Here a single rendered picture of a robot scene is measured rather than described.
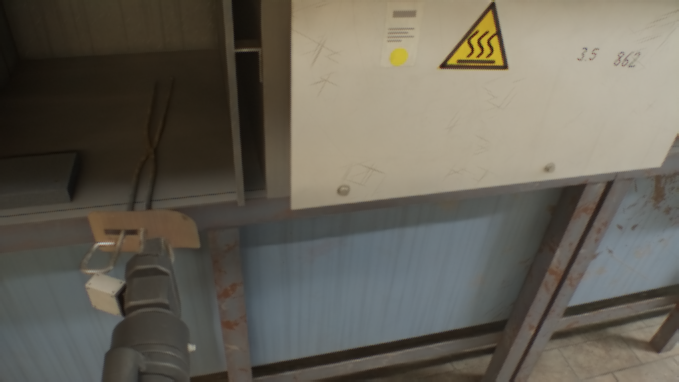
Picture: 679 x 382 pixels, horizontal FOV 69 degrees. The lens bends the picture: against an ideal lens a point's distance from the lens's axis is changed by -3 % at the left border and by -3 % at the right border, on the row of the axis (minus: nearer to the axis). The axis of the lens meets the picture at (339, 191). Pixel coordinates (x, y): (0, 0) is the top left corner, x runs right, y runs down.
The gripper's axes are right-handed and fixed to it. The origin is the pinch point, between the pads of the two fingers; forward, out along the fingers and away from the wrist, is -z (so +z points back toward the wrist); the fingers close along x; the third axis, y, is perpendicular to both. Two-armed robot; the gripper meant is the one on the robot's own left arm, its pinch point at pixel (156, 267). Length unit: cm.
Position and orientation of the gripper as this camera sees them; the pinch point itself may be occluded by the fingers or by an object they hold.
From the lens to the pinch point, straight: 72.3
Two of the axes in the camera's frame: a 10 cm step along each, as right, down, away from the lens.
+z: 2.2, 6.2, -7.5
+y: -9.7, 0.9, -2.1
